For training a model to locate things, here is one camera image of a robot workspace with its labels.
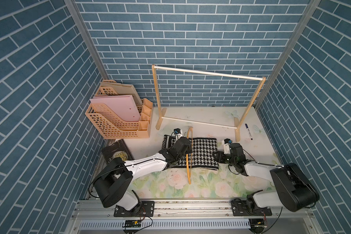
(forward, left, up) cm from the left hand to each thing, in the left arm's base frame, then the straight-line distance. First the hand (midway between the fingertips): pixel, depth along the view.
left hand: (193, 144), depth 85 cm
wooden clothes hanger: (-18, +2, -9) cm, 20 cm away
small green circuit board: (-37, +31, -15) cm, 51 cm away
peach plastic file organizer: (+12, +51, +2) cm, 53 cm away
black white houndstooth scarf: (-2, -7, -9) cm, 11 cm away
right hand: (-1, -15, -10) cm, 18 cm away
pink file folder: (+21, +45, +9) cm, 50 cm away
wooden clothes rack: (+20, -34, -8) cm, 40 cm away
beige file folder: (+32, +46, +15) cm, 58 cm away
